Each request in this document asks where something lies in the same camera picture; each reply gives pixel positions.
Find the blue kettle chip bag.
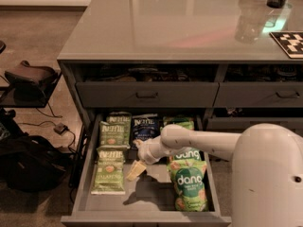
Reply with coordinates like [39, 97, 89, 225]
[131, 113, 160, 149]

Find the grey top right drawer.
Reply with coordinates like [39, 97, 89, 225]
[214, 82, 303, 108]

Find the front green dang chip bag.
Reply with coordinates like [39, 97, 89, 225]
[168, 160, 207, 212]

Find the open grey middle drawer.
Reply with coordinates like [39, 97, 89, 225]
[62, 125, 231, 227]

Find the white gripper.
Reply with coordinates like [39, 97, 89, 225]
[126, 137, 164, 182]

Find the rear green kettle chip bag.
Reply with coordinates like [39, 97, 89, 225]
[106, 112, 132, 148]

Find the rear green dang chip bag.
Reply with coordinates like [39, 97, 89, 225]
[163, 116, 195, 130]

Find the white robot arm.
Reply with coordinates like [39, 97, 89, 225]
[127, 123, 303, 227]

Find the grey counter cabinet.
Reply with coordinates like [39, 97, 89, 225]
[59, 0, 303, 227]

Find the checkered marker board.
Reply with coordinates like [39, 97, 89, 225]
[270, 31, 303, 59]

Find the grey middle right drawer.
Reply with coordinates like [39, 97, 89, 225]
[206, 117, 303, 131]

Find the black floor cable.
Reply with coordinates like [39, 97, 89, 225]
[17, 105, 78, 153]

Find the black backpack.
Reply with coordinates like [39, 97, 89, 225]
[0, 135, 70, 192]

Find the grey top left drawer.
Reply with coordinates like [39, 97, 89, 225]
[76, 81, 219, 108]

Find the black power adapter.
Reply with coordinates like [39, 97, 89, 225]
[54, 123, 67, 134]

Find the green jalapeno chip bag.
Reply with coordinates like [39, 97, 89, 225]
[99, 121, 127, 148]
[91, 148, 125, 195]

